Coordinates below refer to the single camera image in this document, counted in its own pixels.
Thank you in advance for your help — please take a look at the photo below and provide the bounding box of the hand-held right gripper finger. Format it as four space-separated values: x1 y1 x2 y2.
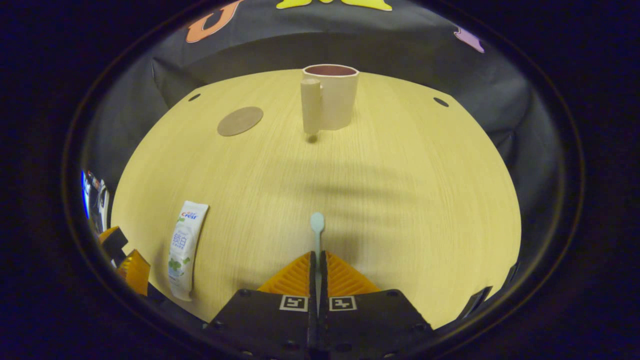
205 251 319 360
320 250 435 360

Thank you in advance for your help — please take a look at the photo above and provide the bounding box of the white toothpaste tube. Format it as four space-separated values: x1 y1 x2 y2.
167 200 210 302

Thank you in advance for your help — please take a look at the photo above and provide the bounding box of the pale green toothbrush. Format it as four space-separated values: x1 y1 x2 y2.
310 211 326 313

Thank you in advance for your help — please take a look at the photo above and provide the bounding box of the round brown coaster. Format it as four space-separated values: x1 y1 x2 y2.
217 106 264 137

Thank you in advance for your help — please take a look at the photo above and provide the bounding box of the beige cup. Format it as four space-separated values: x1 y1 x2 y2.
300 64 360 135

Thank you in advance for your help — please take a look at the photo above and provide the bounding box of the white equipment panel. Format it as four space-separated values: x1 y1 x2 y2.
91 172 111 236

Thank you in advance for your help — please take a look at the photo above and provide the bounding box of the bright screen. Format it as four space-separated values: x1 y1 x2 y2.
81 170 91 221

